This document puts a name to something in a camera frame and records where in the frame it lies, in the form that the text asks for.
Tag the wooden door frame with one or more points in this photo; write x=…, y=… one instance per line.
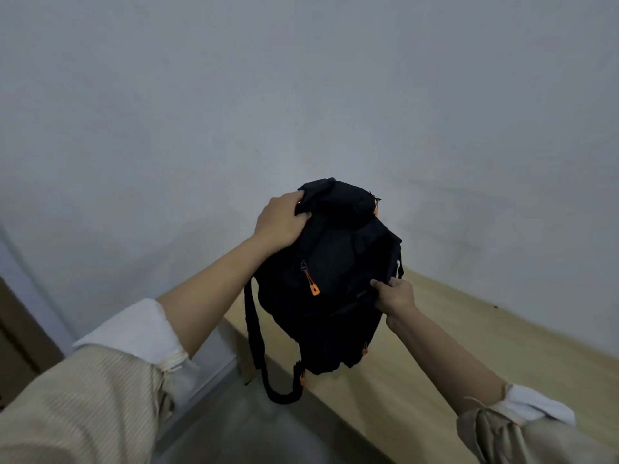
x=22, y=333

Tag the person's right forearm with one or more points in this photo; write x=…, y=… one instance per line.
x=464, y=376

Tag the person's right thumb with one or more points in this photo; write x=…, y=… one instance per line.
x=378, y=286

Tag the person's left hand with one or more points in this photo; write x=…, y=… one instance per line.
x=278, y=221

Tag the person's right hand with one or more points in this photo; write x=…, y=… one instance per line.
x=397, y=297

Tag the person's left forearm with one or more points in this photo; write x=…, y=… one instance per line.
x=145, y=362

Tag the black backpack with orange zippers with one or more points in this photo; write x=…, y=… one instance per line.
x=324, y=280

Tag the person's left thumb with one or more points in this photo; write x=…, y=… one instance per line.
x=302, y=219

